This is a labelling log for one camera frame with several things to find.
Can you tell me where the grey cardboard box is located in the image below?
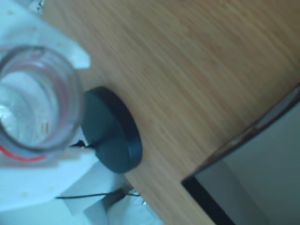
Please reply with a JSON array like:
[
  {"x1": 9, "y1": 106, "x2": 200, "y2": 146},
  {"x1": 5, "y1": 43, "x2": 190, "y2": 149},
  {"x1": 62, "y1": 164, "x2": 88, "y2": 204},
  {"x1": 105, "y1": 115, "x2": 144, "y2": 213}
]
[{"x1": 181, "y1": 84, "x2": 300, "y2": 225}]

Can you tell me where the black round disc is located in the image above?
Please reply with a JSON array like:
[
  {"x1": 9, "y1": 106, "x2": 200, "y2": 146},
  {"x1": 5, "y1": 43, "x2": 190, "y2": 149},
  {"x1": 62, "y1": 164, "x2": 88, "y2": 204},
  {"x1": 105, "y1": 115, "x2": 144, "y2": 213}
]
[{"x1": 81, "y1": 86, "x2": 143, "y2": 174}]

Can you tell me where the clear bottle barcode red label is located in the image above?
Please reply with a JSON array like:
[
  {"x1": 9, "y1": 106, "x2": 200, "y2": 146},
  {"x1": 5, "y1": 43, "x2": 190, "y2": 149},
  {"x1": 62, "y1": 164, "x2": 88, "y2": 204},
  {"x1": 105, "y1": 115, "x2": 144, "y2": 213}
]
[{"x1": 0, "y1": 44, "x2": 85, "y2": 169}]

